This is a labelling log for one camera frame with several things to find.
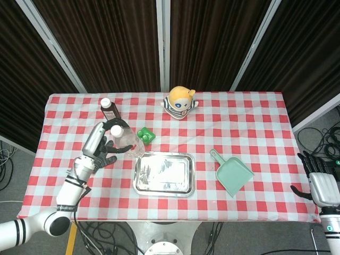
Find black floor cables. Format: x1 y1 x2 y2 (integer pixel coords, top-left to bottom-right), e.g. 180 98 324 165
70 220 229 255

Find grey knitted work glove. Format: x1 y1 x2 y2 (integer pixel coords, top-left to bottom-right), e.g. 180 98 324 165
92 134 118 175

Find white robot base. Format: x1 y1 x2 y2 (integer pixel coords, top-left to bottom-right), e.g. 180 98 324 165
124 220 202 255

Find red white checkered tablecloth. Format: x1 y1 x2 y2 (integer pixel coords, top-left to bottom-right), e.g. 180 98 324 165
16 91 321 223

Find mint green dustpan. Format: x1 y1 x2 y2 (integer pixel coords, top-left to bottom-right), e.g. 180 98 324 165
209 148 254 198

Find black cable bundle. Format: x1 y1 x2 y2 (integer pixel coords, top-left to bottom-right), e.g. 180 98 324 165
296 126 340 171

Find stainless steel tray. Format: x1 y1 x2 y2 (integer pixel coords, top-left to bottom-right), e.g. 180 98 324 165
133 151 196 198

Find yellow striped plush doll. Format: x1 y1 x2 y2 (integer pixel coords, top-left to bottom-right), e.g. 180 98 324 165
163 86 200 121

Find green plastic toy block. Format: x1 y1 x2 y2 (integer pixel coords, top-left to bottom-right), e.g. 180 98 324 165
136 126 156 146

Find brown medicine bottle white cap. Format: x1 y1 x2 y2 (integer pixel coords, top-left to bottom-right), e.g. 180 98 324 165
100 98 121 123

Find dark brown curtain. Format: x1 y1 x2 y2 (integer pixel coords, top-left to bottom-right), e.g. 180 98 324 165
0 0 340 154

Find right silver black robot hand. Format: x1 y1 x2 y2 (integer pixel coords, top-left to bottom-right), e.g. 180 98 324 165
290 150 340 208

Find grey floor cables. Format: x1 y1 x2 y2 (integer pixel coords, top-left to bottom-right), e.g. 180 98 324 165
0 139 21 192

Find transparent water bottle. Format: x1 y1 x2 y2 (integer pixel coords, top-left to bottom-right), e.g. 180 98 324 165
110 124 146 158

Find yellow floor tape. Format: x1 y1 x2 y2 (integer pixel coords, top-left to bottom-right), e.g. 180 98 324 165
64 223 79 255

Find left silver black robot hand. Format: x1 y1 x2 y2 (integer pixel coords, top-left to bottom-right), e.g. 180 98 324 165
81 119 137 160

